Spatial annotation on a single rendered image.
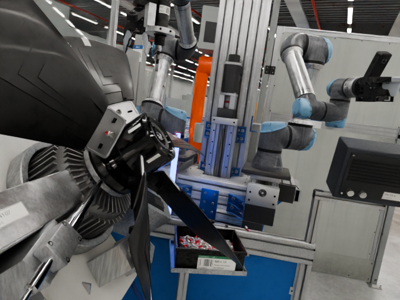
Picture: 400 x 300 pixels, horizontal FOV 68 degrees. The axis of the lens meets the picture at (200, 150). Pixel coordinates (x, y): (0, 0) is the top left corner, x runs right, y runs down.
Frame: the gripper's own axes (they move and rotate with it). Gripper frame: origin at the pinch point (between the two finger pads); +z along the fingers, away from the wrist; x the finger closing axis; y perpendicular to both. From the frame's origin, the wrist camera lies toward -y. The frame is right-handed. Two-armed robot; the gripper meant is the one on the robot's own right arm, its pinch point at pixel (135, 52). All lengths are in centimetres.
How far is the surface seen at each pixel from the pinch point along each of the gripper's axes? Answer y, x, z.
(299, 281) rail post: -17, -77, 77
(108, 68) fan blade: -51, -13, 12
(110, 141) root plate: -67, -22, 28
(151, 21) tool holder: -53, -24, 1
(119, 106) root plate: -56, -19, 21
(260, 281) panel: -15, -63, 81
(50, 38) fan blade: -78, -16, 11
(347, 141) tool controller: -17, -83, 24
